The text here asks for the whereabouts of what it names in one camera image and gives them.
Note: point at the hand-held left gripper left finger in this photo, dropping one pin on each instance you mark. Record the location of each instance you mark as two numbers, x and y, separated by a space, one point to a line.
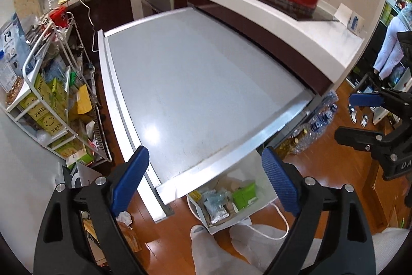
130 180

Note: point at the wooden cabinet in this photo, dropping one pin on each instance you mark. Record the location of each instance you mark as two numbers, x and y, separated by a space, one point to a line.
383 197

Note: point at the small blue bottle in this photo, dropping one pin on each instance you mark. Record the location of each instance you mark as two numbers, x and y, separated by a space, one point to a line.
354 22

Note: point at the kitchen counter unit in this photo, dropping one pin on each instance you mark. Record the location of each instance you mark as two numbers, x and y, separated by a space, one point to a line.
289 27

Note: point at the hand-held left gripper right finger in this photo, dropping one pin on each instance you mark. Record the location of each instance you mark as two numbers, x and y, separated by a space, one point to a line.
280 181

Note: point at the stack of yellow snack boxes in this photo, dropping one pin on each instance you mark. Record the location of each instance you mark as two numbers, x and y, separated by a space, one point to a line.
38 101

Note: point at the blue and white bags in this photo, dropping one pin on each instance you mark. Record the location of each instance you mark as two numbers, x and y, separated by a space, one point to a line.
11 36

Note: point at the green and white pouch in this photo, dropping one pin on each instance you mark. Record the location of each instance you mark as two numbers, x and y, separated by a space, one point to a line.
244 196

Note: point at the white slipper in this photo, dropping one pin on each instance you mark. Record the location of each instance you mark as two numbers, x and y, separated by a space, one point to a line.
365 121
354 115

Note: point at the yellow oil bottles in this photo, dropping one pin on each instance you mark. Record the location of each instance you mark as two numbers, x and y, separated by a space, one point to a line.
291 140

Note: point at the silver foil packet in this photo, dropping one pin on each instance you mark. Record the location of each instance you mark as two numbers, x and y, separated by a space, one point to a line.
215 209

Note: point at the crumpled white tissue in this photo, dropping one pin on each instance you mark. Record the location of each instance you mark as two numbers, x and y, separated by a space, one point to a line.
124 217

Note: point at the black induction cooktop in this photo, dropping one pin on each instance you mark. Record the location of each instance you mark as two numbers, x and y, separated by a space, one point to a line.
283 6

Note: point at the black and white printed bag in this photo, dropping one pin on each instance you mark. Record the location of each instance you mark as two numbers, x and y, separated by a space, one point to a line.
77 175

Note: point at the pack of water bottles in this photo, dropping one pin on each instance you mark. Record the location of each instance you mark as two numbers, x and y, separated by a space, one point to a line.
318 123

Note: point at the red box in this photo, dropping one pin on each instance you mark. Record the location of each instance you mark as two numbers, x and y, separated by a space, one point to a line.
59 17

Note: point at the bag of nuts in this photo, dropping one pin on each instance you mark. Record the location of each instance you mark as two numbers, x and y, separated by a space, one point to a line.
14 94

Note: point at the white metal rack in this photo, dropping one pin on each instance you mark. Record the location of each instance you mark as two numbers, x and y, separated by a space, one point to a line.
27 62

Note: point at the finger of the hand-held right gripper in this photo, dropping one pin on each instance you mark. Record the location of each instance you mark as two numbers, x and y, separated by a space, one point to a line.
357 136
365 100

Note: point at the operator's feet in white socks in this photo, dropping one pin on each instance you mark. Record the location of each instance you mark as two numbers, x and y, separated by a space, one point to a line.
257 239

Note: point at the white paper bag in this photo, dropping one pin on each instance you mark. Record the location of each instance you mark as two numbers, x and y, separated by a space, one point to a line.
239 169

